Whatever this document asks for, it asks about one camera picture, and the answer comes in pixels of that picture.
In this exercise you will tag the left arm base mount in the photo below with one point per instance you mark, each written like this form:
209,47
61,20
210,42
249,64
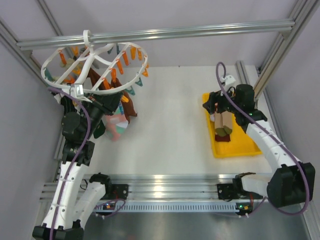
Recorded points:
119,191

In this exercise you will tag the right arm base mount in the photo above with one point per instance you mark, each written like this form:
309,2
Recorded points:
228,192

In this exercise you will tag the pink patterned sock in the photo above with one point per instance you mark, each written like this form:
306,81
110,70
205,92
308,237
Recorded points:
116,124

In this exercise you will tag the white round clip hanger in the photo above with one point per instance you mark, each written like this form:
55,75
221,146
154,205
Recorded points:
127,61

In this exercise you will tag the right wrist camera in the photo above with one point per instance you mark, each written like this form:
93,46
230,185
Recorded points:
227,81

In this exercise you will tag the brown sock on hanger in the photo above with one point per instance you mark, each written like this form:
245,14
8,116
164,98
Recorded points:
128,106

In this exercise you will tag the yellow plastic bin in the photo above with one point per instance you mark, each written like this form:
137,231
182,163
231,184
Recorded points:
240,144

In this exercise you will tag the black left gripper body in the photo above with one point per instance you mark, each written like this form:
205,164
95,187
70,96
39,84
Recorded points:
104,106

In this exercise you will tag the aluminium top rail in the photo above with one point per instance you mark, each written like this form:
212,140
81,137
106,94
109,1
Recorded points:
262,26

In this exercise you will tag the tan brown sock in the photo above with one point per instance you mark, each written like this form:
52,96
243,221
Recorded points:
223,123

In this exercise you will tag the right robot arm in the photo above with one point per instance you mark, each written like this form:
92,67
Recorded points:
291,181

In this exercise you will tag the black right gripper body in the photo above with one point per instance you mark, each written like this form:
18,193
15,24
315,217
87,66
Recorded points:
223,103

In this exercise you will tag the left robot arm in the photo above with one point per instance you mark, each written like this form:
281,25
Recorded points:
68,213

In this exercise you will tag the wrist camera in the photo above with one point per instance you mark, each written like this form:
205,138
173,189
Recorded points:
76,92
227,81

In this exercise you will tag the dark green sock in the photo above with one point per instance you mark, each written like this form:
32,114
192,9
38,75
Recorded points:
100,130

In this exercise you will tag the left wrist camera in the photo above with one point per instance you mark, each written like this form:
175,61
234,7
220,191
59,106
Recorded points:
76,92

